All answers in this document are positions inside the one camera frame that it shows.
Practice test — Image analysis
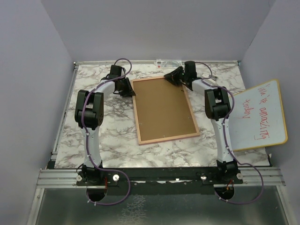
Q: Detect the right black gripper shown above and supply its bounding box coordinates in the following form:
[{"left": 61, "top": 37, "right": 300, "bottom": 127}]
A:
[{"left": 163, "top": 67, "right": 187, "bottom": 86}]

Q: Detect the brown cardboard backing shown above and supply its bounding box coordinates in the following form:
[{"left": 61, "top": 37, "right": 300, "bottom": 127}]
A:
[{"left": 133, "top": 78, "right": 198, "bottom": 142}]

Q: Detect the pink picture frame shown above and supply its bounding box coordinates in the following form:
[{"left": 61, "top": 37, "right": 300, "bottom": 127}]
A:
[{"left": 130, "top": 75, "right": 201, "bottom": 146}]

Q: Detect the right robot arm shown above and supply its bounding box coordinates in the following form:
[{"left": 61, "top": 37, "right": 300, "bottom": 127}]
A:
[{"left": 164, "top": 61, "right": 238, "bottom": 183}]

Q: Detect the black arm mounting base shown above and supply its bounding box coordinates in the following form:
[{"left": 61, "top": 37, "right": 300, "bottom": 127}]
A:
[{"left": 76, "top": 166, "right": 243, "bottom": 195}]

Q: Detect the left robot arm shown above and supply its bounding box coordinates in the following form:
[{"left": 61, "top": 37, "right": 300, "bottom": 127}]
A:
[{"left": 75, "top": 65, "right": 135, "bottom": 185}]

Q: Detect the small label card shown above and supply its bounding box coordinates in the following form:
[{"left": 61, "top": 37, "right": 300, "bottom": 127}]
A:
[{"left": 154, "top": 59, "right": 182, "bottom": 69}]

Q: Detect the white marker eraser piece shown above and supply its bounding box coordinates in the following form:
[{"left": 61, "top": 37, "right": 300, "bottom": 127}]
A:
[{"left": 202, "top": 73, "right": 218, "bottom": 81}]

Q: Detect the yellow rimmed whiteboard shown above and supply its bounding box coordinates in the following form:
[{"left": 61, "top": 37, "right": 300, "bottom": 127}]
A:
[{"left": 229, "top": 79, "right": 288, "bottom": 151}]

